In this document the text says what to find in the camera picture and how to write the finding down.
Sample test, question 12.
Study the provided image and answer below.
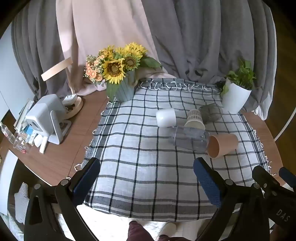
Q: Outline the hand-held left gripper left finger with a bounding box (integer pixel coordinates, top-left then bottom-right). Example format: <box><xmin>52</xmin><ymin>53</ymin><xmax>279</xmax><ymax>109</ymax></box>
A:
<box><xmin>24</xmin><ymin>157</ymin><xmax>101</xmax><ymax>241</ymax></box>

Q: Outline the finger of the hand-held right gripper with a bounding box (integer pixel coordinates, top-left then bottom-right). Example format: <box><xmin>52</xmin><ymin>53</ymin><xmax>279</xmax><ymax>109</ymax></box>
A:
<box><xmin>278</xmin><ymin>167</ymin><xmax>296</xmax><ymax>189</ymax></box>
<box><xmin>252</xmin><ymin>165</ymin><xmax>282</xmax><ymax>198</ymax></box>

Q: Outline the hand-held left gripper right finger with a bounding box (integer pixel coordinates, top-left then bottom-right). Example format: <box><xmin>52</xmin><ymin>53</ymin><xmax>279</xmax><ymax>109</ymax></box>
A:
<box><xmin>193</xmin><ymin>157</ymin><xmax>270</xmax><ymax>241</ymax></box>

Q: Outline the brown paper cup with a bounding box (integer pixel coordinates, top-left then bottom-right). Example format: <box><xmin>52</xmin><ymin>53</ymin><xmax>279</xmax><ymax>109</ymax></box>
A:
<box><xmin>207</xmin><ymin>133</ymin><xmax>239</xmax><ymax>159</ymax></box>

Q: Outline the clear plastic cup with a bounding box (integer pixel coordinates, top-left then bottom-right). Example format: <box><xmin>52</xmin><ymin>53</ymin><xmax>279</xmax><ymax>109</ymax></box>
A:
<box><xmin>169</xmin><ymin>126</ymin><xmax>210</xmax><ymax>152</ymax></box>

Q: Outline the patterned paper cup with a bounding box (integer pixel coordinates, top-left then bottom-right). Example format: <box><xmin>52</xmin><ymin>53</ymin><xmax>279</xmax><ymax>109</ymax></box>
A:
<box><xmin>184</xmin><ymin>109</ymin><xmax>206</xmax><ymax>131</ymax></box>

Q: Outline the grey speckled cup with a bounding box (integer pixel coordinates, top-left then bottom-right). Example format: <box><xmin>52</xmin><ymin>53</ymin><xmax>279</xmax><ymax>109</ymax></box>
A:
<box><xmin>199</xmin><ymin>103</ymin><xmax>224</xmax><ymax>123</ymax></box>

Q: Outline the white cup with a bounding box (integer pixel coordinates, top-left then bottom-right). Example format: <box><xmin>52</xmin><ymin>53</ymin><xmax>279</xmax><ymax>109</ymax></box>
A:
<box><xmin>156</xmin><ymin>108</ymin><xmax>177</xmax><ymax>128</ymax></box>

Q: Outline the white curved tube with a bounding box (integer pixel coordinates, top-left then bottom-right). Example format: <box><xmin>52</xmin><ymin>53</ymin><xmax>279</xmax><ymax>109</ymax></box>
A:
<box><xmin>274</xmin><ymin>111</ymin><xmax>296</xmax><ymax>141</ymax></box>

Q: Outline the white fluffy rug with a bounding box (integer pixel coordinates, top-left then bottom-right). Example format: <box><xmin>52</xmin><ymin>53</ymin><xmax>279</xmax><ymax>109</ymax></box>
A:
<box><xmin>57</xmin><ymin>203</ymin><xmax>210</xmax><ymax>241</ymax></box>

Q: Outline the checked grey white cloth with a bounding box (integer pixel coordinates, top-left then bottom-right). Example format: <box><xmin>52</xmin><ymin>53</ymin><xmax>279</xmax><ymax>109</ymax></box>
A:
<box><xmin>75</xmin><ymin>78</ymin><xmax>277</xmax><ymax>222</ymax></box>

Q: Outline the small white tube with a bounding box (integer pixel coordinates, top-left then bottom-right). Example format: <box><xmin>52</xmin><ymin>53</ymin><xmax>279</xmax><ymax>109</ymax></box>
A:
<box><xmin>39</xmin><ymin>136</ymin><xmax>49</xmax><ymax>154</ymax></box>

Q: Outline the white slipper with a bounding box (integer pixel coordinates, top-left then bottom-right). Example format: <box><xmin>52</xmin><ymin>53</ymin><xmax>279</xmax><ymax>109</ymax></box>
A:
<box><xmin>157</xmin><ymin>222</ymin><xmax>178</xmax><ymax>240</ymax></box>

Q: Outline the striped cloth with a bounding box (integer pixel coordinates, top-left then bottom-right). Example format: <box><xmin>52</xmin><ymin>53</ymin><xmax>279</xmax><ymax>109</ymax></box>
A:
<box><xmin>14</xmin><ymin>182</ymin><xmax>30</xmax><ymax>223</ymax></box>

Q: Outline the white box-shaped device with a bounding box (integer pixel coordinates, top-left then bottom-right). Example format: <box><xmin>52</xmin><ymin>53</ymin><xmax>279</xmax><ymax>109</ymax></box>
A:
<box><xmin>25</xmin><ymin>94</ymin><xmax>72</xmax><ymax>145</ymax></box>

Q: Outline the person's maroon trouser leg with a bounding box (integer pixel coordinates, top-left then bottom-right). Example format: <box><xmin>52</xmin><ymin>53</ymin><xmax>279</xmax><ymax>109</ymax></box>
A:
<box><xmin>126</xmin><ymin>220</ymin><xmax>176</xmax><ymax>241</ymax></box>

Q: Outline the clear plastic bottle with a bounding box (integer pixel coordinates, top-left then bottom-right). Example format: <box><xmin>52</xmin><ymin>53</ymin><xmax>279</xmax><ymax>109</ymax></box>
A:
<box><xmin>0</xmin><ymin>122</ymin><xmax>31</xmax><ymax>155</ymax></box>

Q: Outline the white plant pot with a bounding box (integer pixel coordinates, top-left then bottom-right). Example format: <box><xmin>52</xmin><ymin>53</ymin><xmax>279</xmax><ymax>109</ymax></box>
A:
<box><xmin>221</xmin><ymin>77</ymin><xmax>253</xmax><ymax>115</ymax></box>

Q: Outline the stack of books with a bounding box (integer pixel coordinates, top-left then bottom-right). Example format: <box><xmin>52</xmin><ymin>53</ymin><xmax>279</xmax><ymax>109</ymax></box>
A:
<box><xmin>13</xmin><ymin>98</ymin><xmax>36</xmax><ymax>135</ymax></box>

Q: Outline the grey-green ribbed vase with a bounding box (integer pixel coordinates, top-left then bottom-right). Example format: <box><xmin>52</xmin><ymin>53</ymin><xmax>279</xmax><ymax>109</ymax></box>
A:
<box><xmin>114</xmin><ymin>70</ymin><xmax>137</xmax><ymax>102</ymax></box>

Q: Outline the green leafy plant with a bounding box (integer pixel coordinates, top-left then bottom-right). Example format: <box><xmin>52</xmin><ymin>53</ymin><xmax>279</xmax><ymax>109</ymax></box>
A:
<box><xmin>219</xmin><ymin>58</ymin><xmax>260</xmax><ymax>98</ymax></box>

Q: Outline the wooden desk lamp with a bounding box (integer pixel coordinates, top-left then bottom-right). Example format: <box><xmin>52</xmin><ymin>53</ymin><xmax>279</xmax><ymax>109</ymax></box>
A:
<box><xmin>41</xmin><ymin>58</ymin><xmax>84</xmax><ymax>115</ymax></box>

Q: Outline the sunflower bouquet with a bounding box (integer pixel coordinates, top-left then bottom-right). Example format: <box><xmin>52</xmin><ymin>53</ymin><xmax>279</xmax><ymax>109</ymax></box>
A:
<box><xmin>83</xmin><ymin>42</ymin><xmax>164</xmax><ymax>102</ymax></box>

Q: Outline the grey curtain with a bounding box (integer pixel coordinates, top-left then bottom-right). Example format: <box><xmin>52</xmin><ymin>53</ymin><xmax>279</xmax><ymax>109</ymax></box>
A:
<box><xmin>11</xmin><ymin>0</ymin><xmax>77</xmax><ymax>100</ymax></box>
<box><xmin>141</xmin><ymin>0</ymin><xmax>278</xmax><ymax>121</ymax></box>

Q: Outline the pink curtain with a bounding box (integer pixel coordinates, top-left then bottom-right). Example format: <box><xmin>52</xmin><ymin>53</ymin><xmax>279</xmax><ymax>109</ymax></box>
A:
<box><xmin>55</xmin><ymin>0</ymin><xmax>176</xmax><ymax>97</ymax></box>

